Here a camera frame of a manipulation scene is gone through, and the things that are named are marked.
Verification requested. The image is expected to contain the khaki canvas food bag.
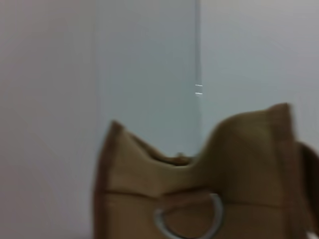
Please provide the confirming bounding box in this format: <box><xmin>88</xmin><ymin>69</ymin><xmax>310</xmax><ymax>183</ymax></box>
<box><xmin>91</xmin><ymin>102</ymin><xmax>319</xmax><ymax>239</ymax></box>

